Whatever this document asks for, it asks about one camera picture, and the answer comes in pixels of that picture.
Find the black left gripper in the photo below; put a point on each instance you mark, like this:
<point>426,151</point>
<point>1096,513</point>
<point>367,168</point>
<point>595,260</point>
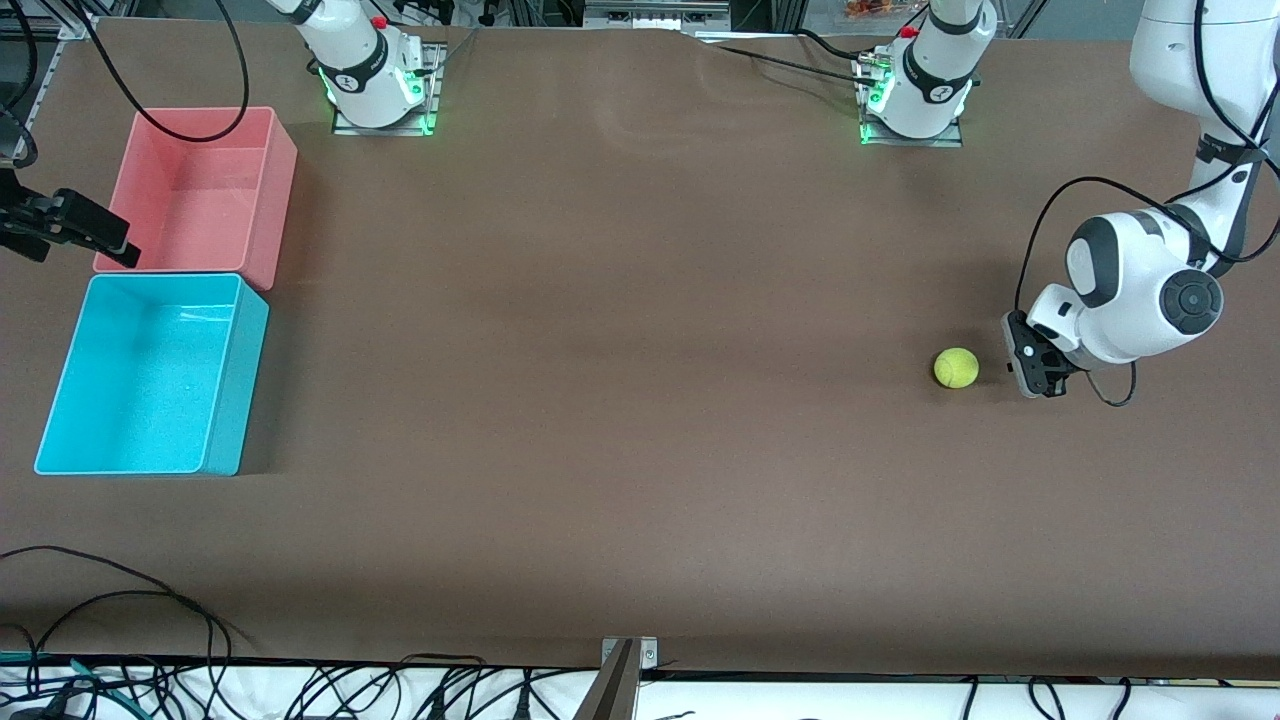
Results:
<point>1047,375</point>

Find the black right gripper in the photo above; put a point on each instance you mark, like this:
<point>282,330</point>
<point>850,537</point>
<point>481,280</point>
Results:
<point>40,216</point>

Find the yellow-green tennis ball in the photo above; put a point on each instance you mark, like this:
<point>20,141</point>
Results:
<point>957,368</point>

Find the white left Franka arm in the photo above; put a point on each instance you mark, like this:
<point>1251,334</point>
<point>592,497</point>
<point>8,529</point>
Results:
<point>1130,300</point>

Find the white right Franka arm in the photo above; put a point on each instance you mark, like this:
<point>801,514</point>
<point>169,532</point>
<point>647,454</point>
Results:
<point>355,70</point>

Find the pink plastic bin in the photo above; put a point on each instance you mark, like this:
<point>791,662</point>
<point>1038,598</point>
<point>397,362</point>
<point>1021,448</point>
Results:
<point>220,200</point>

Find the blue plastic bin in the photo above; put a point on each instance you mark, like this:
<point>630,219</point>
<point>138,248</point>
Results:
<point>150,380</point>

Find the brown table cover sheet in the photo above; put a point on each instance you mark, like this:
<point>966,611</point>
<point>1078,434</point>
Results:
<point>640,400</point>

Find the orange packet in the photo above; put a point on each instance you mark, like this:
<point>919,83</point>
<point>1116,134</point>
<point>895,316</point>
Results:
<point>870,8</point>

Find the grey power strip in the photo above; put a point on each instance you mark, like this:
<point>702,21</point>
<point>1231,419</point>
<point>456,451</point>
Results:
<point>655,12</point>

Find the aluminium frame profile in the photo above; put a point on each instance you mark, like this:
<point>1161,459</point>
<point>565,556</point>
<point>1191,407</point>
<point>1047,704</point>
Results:
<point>75,25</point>

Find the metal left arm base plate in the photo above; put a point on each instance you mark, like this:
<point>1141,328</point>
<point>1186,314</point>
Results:
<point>950,140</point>

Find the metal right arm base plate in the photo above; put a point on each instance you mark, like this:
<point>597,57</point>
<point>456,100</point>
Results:
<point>430,100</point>

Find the metal mounting bracket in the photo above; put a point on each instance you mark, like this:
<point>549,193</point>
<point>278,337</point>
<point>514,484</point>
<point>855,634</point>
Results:
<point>648,655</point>

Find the grey camera mount bar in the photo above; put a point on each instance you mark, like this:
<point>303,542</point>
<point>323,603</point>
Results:
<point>612,690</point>

